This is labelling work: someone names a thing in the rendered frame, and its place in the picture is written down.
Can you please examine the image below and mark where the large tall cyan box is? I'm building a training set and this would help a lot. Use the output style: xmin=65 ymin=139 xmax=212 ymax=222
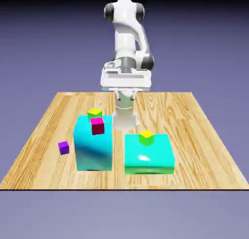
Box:
xmin=73 ymin=114 xmax=114 ymax=172

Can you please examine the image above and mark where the small yellow cube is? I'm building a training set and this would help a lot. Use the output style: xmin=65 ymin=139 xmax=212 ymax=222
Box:
xmin=87 ymin=108 xmax=103 ymax=120
xmin=138 ymin=129 xmax=155 ymax=147

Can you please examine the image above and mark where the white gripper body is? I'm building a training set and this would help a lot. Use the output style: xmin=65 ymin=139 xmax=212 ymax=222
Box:
xmin=100 ymin=67 xmax=152 ymax=92

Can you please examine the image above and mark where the small magenta cube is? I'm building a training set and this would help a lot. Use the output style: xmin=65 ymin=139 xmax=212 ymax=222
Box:
xmin=89 ymin=117 xmax=106 ymax=136

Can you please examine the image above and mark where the small purple cube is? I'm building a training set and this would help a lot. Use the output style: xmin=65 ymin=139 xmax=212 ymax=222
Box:
xmin=57 ymin=141 xmax=70 ymax=156

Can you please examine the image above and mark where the large flat turquoise box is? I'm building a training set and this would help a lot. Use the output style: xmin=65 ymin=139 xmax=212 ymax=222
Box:
xmin=124 ymin=133 xmax=176 ymax=175

